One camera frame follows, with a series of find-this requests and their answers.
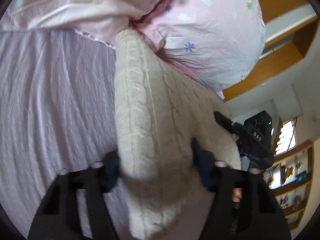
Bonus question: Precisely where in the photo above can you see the person's right hand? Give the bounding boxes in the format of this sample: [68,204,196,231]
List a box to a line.
[232,188,242,203]

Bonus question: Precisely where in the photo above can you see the wooden bookshelf with items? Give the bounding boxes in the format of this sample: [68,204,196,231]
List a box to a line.
[264,140,314,231]

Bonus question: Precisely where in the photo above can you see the pink floral pillow right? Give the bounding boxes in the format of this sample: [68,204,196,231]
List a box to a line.
[132,0,266,93]

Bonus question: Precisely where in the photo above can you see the pink floral pillow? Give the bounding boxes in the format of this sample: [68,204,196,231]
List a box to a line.
[132,0,266,93]
[1,0,160,47]

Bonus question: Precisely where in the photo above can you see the wooden framed wardrobe door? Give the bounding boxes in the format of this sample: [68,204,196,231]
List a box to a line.
[223,0,319,101]

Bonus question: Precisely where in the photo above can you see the lavender textured bed sheet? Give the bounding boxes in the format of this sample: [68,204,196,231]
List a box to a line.
[1,30,117,237]

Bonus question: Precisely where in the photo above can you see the pink floral pillow left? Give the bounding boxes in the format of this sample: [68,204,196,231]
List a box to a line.
[1,0,160,47]

